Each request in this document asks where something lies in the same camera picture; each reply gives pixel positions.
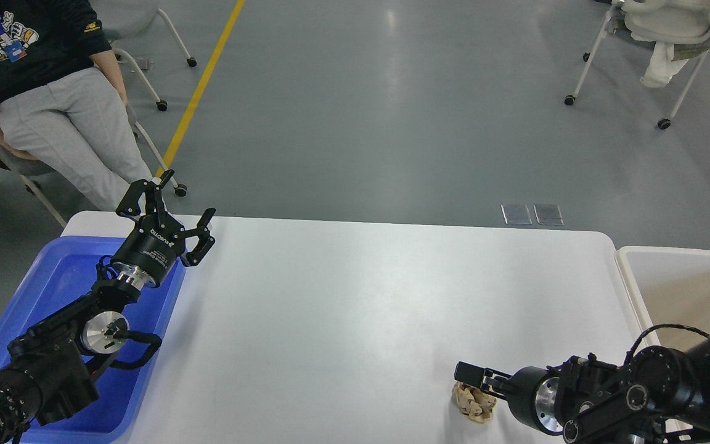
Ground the white office chair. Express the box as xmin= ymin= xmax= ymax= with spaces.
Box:
xmin=564 ymin=1 xmax=710 ymax=130

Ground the left metal floor plate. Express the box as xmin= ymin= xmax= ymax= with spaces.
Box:
xmin=500 ymin=204 xmax=533 ymax=226

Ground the brown paper ball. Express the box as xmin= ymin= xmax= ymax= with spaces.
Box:
xmin=451 ymin=381 xmax=498 ymax=424

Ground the seated person black shirt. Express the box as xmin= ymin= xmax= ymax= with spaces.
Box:
xmin=0 ymin=1 xmax=152 ymax=211

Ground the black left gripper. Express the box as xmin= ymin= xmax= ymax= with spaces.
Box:
xmin=111 ymin=170 xmax=216 ymax=289

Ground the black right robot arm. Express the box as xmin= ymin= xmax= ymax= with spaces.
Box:
xmin=454 ymin=334 xmax=710 ymax=443

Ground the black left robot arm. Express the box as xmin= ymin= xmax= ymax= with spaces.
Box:
xmin=0 ymin=168 xmax=215 ymax=443

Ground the white cloth on chair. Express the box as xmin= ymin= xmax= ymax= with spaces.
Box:
xmin=640 ymin=41 xmax=688 ymax=88

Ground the white plastic bin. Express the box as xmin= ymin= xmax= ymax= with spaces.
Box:
xmin=614 ymin=245 xmax=710 ymax=440

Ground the right metal floor plate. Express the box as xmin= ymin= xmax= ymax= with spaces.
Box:
xmin=533 ymin=204 xmax=565 ymax=226

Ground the white chair under person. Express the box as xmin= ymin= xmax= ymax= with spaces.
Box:
xmin=0 ymin=0 xmax=198 ymax=228

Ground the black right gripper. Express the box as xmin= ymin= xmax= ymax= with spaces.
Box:
xmin=454 ymin=361 xmax=563 ymax=436

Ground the metal floor plate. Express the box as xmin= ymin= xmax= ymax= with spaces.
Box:
xmin=533 ymin=204 xmax=565 ymax=226
xmin=500 ymin=204 xmax=533 ymax=226

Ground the blue plastic bin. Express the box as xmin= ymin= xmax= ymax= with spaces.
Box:
xmin=0 ymin=236 xmax=186 ymax=443

